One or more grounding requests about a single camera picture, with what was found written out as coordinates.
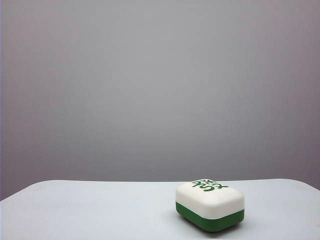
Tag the white and green foam mahjong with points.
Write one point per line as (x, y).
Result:
(210, 203)

